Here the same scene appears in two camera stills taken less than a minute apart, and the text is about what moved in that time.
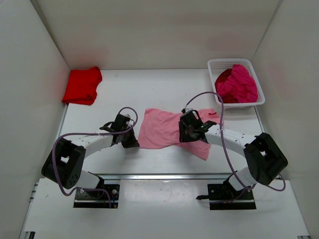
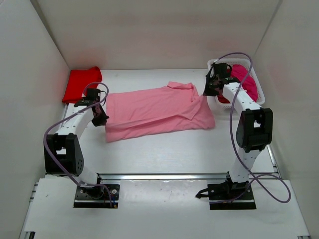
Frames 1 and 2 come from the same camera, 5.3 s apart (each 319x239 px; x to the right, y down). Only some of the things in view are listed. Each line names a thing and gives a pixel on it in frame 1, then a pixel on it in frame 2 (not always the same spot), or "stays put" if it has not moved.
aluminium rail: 163,176 stays put
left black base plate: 107,197 stays put
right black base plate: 224,196 stays put
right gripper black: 183,139 to 206,92
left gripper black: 132,143 to 101,121
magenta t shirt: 240,86 stays put
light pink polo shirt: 159,129 to 134,111
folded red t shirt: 81,86 stays put
